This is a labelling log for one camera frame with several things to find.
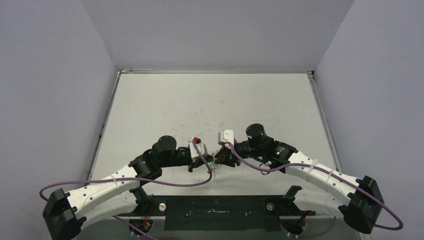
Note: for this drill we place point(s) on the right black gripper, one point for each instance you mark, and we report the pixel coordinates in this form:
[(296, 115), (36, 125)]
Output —
[(227, 155)]

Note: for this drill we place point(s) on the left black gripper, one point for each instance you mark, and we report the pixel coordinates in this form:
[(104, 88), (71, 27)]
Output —
[(195, 162)]

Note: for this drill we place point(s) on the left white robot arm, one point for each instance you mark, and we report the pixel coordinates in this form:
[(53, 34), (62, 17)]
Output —
[(66, 213)]

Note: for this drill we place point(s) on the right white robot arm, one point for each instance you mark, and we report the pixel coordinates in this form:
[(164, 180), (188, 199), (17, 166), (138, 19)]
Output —
[(358, 201)]

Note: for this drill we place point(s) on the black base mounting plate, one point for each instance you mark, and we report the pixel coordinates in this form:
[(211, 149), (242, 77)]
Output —
[(221, 212)]

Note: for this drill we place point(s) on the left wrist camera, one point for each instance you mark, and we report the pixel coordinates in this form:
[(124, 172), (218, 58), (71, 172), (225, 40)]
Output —
[(197, 149)]

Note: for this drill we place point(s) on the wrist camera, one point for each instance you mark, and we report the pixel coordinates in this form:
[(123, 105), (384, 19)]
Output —
[(197, 149), (226, 138)]

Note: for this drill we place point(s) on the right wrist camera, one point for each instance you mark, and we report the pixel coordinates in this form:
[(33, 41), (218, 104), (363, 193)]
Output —
[(226, 138)]

